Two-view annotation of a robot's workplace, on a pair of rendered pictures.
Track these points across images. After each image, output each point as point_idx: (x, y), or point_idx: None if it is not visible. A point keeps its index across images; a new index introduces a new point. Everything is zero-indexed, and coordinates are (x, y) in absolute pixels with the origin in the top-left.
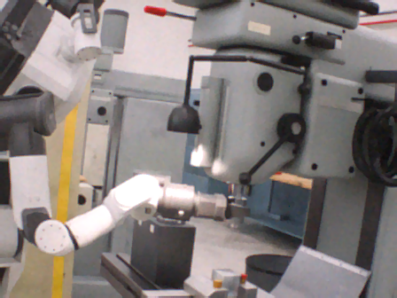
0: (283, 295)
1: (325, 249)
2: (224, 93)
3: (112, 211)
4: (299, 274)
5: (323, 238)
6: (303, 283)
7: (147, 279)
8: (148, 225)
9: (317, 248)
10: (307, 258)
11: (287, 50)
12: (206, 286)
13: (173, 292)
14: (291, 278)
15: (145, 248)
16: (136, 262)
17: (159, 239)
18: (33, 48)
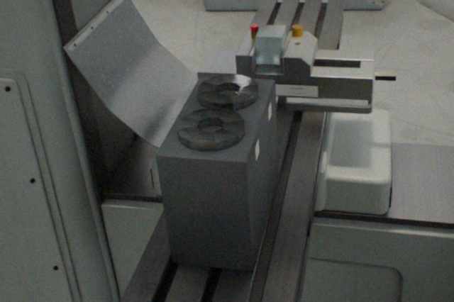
0: (127, 103)
1: (84, 18)
2: None
3: None
4: (103, 69)
5: (76, 6)
6: (115, 70)
7: (272, 200)
8: (265, 122)
9: (76, 28)
10: (86, 48)
11: None
12: (307, 39)
13: (330, 72)
14: (104, 84)
15: (267, 166)
16: (260, 234)
17: (275, 103)
18: None
